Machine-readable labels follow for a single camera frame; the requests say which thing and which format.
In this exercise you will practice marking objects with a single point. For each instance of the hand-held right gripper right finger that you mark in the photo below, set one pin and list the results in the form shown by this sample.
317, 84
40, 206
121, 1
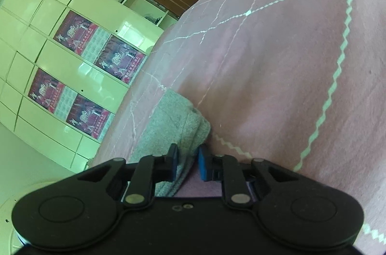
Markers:
203, 164

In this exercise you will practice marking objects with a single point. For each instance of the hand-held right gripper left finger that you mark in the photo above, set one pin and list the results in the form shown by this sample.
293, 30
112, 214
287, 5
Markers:
174, 163

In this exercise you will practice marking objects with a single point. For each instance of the grey pants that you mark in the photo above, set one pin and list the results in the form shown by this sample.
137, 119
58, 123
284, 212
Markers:
175, 122

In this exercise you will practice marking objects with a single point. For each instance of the pink checked bed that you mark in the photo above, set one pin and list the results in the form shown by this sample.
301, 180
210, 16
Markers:
271, 77

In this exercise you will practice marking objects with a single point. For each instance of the small dark shelf item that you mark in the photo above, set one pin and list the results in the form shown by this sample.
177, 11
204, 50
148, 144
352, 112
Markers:
153, 19

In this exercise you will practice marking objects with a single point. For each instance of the red wall poster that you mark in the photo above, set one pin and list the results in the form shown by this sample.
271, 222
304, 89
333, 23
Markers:
75, 31
45, 89
120, 60
89, 117

